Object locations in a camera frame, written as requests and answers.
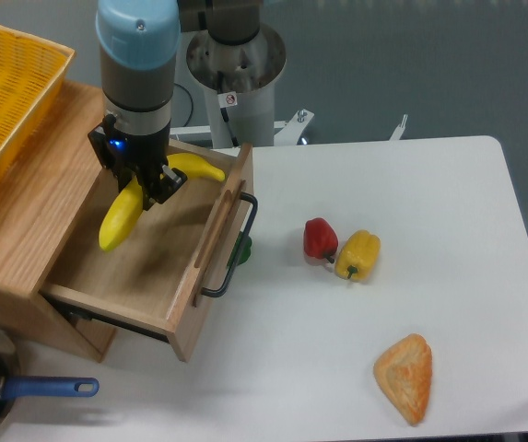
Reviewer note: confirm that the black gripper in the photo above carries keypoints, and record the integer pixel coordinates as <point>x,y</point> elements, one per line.
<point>140,156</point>

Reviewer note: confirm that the yellow toy banana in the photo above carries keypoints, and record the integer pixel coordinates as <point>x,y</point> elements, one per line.
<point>127,207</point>

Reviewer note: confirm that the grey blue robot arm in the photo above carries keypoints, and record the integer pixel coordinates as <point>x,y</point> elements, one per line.
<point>139,41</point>

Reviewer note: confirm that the open wooden top drawer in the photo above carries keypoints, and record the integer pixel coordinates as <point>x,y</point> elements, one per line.
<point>160,280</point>

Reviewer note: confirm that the wooden drawer cabinet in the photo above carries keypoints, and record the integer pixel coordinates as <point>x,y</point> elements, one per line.
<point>41,198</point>

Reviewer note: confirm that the green toy bell pepper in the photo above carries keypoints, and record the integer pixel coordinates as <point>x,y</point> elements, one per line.
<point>242,250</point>

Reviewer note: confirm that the red toy bell pepper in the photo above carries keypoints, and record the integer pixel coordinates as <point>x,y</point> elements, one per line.
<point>320,240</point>

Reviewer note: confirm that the yellow plastic basket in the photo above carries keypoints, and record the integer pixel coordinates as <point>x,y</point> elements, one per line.
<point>32,71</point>

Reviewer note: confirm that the yellow toy bell pepper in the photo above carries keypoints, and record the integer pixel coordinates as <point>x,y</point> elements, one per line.
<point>358,256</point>

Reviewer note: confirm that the toy triangular pastry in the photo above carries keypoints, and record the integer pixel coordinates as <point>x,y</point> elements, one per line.
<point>404,373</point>

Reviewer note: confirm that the black metal drawer handle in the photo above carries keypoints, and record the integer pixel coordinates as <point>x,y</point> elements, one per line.
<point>221,291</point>

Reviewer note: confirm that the white metal table frame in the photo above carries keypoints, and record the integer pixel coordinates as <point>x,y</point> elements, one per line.
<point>286,132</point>

